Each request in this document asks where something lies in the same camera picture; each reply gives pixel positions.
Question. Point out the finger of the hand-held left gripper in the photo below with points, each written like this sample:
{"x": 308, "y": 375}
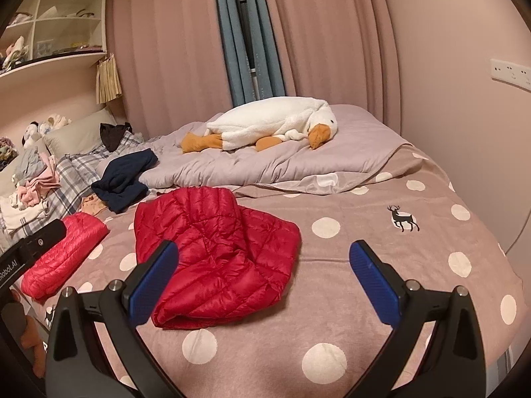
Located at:
{"x": 45, "y": 236}

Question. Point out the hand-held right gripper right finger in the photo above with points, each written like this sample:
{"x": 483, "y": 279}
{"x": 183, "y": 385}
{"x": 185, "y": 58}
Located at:
{"x": 373, "y": 286}

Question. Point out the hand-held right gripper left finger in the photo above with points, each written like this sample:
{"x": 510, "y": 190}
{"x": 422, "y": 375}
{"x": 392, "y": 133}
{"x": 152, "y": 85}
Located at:
{"x": 153, "y": 286}

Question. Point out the dark red down jacket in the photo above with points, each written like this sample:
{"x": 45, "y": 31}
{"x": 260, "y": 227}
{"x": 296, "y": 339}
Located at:
{"x": 224, "y": 257}

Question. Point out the pile of pastel clothes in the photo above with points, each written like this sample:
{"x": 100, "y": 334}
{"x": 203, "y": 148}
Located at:
{"x": 33, "y": 182}

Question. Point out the person's left hand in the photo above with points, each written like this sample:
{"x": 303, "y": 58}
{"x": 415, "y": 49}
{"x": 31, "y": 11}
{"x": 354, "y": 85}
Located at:
{"x": 35, "y": 340}

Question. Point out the folded coral red down jacket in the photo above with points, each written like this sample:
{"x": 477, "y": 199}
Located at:
{"x": 62, "y": 253}

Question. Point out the white printed garment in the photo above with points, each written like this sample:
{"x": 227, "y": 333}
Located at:
{"x": 20, "y": 213}

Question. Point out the polka dot bed blanket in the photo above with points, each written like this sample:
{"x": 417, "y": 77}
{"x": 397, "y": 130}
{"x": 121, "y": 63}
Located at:
{"x": 332, "y": 290}

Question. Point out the peach patterned cloth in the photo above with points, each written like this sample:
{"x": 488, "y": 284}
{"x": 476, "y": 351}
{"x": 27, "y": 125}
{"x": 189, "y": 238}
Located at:
{"x": 93, "y": 206}

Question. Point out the plaid grey shirt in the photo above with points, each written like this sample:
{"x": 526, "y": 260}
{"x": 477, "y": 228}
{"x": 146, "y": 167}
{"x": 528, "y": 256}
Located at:
{"x": 74, "y": 170}

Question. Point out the green knitted item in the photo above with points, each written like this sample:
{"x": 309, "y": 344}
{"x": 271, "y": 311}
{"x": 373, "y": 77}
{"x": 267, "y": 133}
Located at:
{"x": 7, "y": 151}

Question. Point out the navy garment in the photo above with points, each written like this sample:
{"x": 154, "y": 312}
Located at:
{"x": 124, "y": 182}

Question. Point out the black white plush toy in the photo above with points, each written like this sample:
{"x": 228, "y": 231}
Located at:
{"x": 32, "y": 132}

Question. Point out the cream plush toy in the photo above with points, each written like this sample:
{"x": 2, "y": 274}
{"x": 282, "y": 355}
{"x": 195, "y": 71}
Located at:
{"x": 56, "y": 121}

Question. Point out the dark brown garment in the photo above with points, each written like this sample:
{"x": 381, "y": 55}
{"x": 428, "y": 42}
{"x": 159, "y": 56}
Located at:
{"x": 112, "y": 137}

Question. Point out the grey duvet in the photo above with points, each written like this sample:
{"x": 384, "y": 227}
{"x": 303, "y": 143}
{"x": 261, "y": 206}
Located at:
{"x": 269, "y": 170}

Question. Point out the cream cloth bundle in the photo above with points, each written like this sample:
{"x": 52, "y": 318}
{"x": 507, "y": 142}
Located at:
{"x": 16, "y": 49}

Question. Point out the white goose plush toy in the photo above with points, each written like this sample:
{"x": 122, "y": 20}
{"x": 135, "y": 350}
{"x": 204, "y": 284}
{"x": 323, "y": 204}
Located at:
{"x": 265, "y": 120}

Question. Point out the pink curtain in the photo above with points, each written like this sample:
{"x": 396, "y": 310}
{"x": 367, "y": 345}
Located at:
{"x": 174, "y": 49}
{"x": 332, "y": 41}

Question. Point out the blue curtain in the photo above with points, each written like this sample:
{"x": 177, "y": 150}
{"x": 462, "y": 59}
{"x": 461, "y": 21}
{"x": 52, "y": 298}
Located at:
{"x": 232, "y": 49}

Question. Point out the white wall shelf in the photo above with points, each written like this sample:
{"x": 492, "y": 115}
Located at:
{"x": 54, "y": 59}

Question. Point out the white wall socket strip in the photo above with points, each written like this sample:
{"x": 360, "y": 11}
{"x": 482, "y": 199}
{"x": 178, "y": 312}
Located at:
{"x": 510, "y": 72}

